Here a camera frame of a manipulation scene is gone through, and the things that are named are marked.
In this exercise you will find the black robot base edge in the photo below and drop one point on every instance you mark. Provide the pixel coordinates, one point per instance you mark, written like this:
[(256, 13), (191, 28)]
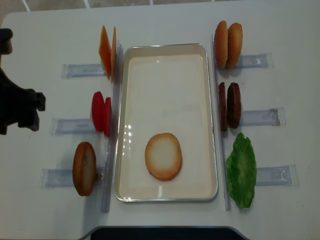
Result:
[(164, 233)]

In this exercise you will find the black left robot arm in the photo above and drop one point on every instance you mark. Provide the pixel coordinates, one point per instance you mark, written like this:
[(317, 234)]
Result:
[(19, 105)]

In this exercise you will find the inner red tomato slice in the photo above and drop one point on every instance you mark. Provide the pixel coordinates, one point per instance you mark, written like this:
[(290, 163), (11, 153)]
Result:
[(107, 117)]

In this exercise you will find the red tomato slice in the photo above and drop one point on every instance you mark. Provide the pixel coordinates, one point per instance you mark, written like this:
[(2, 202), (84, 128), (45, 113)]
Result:
[(97, 111), (107, 117)]

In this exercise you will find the outer red tomato slice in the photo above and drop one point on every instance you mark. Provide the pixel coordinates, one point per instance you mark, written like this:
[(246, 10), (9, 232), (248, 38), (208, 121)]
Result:
[(97, 111)]

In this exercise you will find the inner brown meat patty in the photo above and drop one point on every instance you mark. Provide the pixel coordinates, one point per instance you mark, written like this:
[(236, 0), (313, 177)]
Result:
[(222, 106)]

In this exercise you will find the brown meat patty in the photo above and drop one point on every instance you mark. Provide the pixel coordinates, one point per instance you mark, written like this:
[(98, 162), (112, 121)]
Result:
[(233, 105), (222, 106)]

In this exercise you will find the outer brown meat patty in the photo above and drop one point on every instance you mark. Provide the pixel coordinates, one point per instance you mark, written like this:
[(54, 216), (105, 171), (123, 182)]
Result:
[(233, 105)]

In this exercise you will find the outer orange cheese slice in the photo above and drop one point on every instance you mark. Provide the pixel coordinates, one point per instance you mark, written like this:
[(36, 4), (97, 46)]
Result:
[(105, 52)]

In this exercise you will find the orange cheese slice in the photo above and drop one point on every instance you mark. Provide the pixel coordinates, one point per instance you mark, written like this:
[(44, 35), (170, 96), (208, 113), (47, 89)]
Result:
[(113, 54), (105, 52)]

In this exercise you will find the inner orange cheese slice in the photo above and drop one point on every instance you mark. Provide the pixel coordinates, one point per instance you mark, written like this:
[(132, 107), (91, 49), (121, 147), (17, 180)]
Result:
[(113, 54)]

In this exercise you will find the green lettuce leaf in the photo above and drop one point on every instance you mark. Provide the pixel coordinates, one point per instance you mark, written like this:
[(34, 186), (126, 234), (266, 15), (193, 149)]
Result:
[(241, 171)]

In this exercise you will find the clear tomato holder strip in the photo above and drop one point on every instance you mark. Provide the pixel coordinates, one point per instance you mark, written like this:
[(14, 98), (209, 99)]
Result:
[(61, 126)]

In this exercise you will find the clear cheese holder strip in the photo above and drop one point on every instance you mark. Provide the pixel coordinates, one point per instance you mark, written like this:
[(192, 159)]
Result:
[(82, 70)]

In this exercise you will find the inner right bread bun slice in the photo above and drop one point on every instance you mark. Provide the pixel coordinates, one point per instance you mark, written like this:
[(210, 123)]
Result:
[(221, 44)]

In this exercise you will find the bread bun slice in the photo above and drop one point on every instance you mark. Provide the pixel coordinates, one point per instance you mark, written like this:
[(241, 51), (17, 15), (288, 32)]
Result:
[(235, 41), (221, 44)]

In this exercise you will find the clear right bread holder strip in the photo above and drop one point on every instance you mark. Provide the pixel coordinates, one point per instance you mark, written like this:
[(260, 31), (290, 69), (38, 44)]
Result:
[(263, 60)]

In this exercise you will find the clear bread holder strip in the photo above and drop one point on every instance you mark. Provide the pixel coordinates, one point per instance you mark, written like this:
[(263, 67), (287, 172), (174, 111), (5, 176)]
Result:
[(263, 60), (56, 178)]

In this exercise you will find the outer right bread bun slice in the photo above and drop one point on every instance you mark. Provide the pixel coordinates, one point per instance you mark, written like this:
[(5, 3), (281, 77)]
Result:
[(235, 41)]

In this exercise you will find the clear left bread holder strip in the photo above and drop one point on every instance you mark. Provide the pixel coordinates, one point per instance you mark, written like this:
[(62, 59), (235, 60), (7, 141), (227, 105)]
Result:
[(56, 178)]

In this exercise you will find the clear lettuce holder strip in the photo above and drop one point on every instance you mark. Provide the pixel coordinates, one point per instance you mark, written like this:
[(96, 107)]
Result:
[(277, 176)]

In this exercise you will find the white rectangular metal tray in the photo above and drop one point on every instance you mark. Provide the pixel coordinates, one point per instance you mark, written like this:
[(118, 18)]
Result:
[(166, 89)]

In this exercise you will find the clear patty holder strip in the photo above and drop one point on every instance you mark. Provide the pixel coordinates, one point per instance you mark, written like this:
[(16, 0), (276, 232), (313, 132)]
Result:
[(269, 117)]

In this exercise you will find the left clear acrylic rail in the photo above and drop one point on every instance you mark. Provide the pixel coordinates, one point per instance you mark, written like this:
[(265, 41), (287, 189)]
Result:
[(114, 130)]

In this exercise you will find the clear acrylic rail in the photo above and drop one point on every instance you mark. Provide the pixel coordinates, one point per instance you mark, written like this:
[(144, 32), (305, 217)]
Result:
[(114, 130), (226, 196)]

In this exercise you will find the right clear acrylic rail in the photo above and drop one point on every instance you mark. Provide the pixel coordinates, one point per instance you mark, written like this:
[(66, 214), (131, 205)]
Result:
[(226, 196)]

